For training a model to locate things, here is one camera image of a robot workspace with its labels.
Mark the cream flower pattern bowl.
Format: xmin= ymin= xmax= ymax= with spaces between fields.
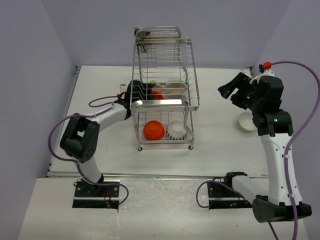
xmin=237 ymin=111 xmax=257 ymax=133

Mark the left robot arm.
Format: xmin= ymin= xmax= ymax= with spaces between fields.
xmin=59 ymin=80 xmax=155 ymax=197

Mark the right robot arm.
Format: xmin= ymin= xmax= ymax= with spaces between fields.
xmin=218 ymin=72 xmax=312 ymax=223

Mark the black and white striped bowl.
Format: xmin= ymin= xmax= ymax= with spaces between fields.
xmin=166 ymin=120 xmax=188 ymax=140

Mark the orange bowl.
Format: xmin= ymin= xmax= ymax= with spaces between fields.
xmin=149 ymin=90 xmax=165 ymax=100
xmin=143 ymin=120 xmax=165 ymax=141

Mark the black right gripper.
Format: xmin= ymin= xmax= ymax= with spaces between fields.
xmin=219 ymin=72 xmax=264 ymax=113

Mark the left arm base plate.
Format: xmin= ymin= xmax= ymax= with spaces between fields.
xmin=72 ymin=180 xmax=120 ymax=210

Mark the stainless steel dish rack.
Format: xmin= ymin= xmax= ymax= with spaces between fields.
xmin=130 ymin=26 xmax=200 ymax=151

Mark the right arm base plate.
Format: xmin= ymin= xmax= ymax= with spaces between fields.
xmin=207 ymin=177 xmax=252 ymax=210

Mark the metal cutlery holder cup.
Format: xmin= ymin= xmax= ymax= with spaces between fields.
xmin=134 ymin=26 xmax=151 ymax=53

